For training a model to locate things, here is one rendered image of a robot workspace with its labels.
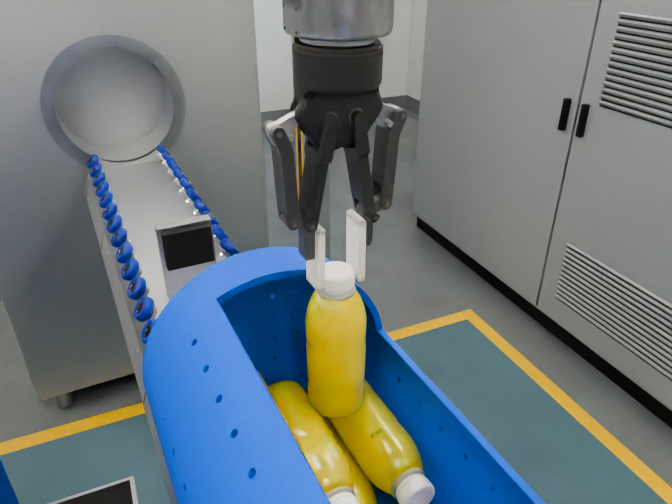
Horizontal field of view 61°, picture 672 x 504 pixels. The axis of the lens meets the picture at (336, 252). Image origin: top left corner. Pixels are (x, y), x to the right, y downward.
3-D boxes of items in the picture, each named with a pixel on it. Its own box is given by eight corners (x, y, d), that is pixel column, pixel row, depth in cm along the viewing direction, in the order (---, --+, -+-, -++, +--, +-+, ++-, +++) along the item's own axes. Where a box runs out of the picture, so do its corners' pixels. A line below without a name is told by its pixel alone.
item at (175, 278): (216, 283, 115) (208, 213, 107) (222, 293, 111) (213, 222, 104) (166, 295, 111) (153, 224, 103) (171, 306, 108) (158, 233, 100)
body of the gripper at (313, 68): (361, 27, 51) (358, 127, 56) (272, 33, 48) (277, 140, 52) (406, 41, 45) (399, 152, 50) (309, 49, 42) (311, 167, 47)
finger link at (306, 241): (315, 211, 52) (285, 217, 51) (315, 259, 55) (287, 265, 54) (309, 205, 54) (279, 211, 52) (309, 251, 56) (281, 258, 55)
